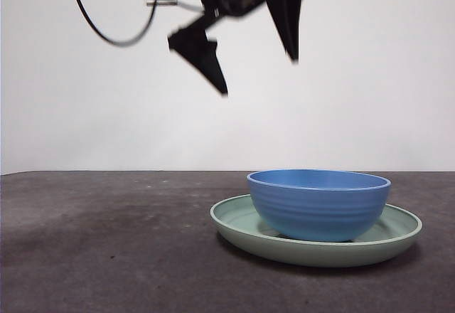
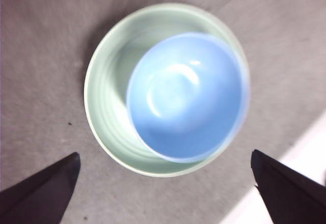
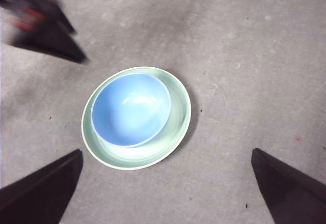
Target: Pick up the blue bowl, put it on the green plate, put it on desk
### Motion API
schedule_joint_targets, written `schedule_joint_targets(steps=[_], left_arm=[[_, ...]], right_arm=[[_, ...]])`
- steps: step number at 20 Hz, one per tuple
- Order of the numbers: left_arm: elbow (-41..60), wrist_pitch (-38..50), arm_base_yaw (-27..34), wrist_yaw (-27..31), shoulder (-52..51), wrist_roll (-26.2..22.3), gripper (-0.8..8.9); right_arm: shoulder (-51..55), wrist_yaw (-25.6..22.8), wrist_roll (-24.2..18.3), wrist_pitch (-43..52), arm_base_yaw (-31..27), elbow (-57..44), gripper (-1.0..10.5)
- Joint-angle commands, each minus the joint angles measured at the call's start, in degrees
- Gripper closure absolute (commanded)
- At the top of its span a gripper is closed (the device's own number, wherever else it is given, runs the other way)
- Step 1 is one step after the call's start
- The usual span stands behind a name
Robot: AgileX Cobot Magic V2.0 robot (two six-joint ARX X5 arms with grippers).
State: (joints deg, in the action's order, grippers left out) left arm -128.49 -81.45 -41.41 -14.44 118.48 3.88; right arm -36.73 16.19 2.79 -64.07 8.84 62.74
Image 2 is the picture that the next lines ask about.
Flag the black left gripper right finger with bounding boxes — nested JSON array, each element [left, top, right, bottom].
[[250, 149, 326, 224]]

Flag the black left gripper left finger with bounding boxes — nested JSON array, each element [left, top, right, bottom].
[[0, 152, 81, 224]]

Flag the pale green round plate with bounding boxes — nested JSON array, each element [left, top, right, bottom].
[[84, 3, 250, 179]]

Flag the blue ribbed bowl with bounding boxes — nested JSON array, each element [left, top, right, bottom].
[[126, 32, 252, 164]]

